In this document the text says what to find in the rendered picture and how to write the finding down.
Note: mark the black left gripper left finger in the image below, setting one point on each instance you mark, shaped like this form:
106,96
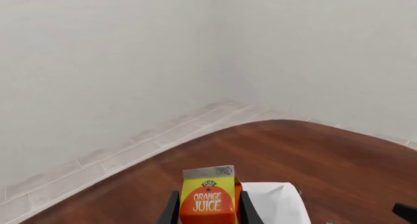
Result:
171,209

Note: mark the orange juice carton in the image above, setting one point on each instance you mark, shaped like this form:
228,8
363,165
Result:
208,197

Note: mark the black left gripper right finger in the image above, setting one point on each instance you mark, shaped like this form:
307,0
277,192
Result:
249,210

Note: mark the white carton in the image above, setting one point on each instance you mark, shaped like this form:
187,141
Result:
277,204

